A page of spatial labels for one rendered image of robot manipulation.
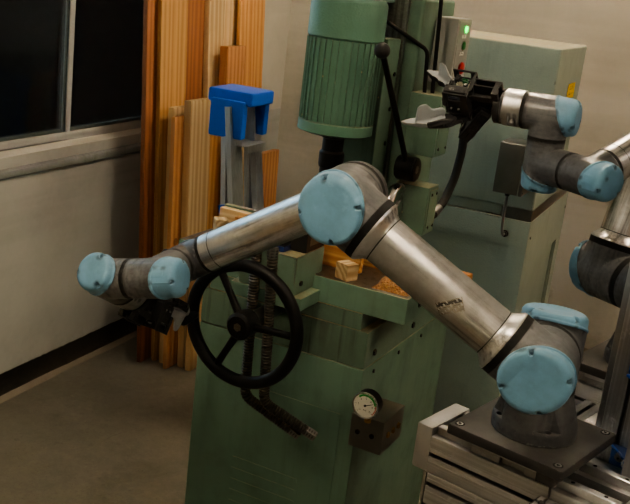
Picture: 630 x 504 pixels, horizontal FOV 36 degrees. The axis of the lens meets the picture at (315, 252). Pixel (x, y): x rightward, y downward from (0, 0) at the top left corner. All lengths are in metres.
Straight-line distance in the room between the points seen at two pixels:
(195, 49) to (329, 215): 2.43
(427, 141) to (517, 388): 0.97
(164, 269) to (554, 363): 0.70
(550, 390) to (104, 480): 1.84
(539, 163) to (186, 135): 1.93
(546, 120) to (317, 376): 0.78
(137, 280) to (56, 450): 1.56
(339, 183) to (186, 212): 2.19
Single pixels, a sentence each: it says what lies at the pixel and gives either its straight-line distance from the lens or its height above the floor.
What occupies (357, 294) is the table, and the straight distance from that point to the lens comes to 2.17.
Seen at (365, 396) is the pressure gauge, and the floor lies 0.68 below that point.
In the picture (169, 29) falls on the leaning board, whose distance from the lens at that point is 3.72.
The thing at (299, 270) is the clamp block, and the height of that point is 0.93.
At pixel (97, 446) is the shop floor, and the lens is 3.31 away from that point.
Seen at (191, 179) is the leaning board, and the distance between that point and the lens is 3.71.
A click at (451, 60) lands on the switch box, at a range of 2.48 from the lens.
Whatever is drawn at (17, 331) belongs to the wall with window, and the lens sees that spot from 3.58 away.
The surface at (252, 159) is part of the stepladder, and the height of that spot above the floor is 0.93.
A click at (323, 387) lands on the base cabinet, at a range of 2.28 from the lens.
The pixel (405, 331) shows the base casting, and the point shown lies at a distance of 2.42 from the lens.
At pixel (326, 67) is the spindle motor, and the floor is 1.35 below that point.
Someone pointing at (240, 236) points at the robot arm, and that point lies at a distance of 1.82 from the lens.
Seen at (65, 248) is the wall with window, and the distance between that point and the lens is 3.68.
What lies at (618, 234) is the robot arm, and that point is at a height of 1.08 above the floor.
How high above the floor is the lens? 1.56
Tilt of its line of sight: 16 degrees down
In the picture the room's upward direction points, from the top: 7 degrees clockwise
